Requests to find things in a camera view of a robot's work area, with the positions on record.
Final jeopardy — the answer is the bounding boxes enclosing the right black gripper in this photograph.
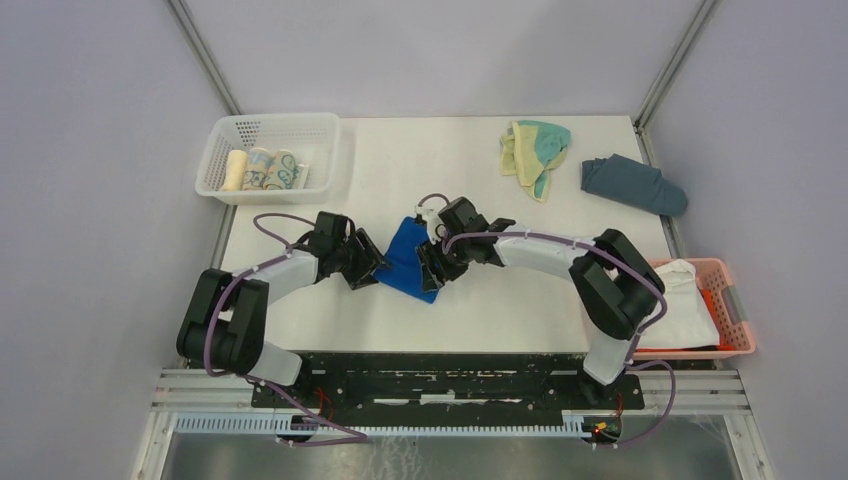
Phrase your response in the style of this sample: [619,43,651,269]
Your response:
[414,231,472,293]

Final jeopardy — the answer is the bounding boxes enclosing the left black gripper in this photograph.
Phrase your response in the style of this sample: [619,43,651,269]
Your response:
[332,228,392,291]

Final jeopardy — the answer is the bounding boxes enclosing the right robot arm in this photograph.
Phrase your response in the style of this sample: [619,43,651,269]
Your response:
[415,197,667,408]

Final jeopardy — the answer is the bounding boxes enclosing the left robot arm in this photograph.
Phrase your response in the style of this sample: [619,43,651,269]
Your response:
[176,211,390,407]

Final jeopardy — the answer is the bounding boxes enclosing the patterned rolled towel right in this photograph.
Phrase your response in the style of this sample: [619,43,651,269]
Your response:
[263,150,309,190]

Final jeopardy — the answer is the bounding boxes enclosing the patterned rolled towel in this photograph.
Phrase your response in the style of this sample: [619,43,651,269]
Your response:
[263,150,309,190]
[242,147,274,191]

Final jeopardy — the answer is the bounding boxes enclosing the green yellow towel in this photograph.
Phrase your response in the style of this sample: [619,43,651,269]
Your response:
[499,120,572,203]

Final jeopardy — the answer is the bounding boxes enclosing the white plastic basket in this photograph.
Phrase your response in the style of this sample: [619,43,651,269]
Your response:
[195,113,341,205]

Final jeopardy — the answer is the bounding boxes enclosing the patterned rolled towel left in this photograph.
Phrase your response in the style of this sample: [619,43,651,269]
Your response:
[242,147,274,191]

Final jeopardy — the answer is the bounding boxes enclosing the cream rolled towel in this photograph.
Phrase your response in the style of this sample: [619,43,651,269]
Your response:
[219,150,248,192]

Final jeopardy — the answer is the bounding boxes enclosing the grey blue towel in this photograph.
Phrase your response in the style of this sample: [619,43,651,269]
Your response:
[580,154,688,217]

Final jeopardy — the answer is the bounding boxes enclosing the white cloth in pink basket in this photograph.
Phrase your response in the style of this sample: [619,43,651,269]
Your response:
[638,259,720,350]

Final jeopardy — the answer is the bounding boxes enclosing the orange item in basket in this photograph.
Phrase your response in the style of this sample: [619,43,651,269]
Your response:
[699,288,734,351]

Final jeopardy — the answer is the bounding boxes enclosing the pink plastic basket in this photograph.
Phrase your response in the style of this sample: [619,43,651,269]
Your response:
[634,258,757,361]

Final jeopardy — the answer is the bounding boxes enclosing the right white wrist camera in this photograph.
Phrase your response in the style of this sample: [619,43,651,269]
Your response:
[415,205,449,245]

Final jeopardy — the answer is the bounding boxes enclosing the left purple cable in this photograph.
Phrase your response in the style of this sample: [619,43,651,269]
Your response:
[201,211,369,448]

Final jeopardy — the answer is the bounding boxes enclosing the purple cable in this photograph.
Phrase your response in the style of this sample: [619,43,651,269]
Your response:
[201,211,369,448]
[417,192,678,450]

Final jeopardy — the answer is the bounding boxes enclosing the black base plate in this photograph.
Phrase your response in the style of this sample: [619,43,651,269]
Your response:
[188,349,717,429]

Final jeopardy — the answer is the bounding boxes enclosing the white cable duct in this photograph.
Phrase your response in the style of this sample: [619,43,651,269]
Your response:
[173,412,595,440]

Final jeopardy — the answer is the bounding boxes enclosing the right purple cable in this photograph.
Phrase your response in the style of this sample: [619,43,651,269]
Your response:
[417,192,678,450]

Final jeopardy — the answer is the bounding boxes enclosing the aluminium frame rails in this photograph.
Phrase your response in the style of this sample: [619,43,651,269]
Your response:
[131,370,774,479]

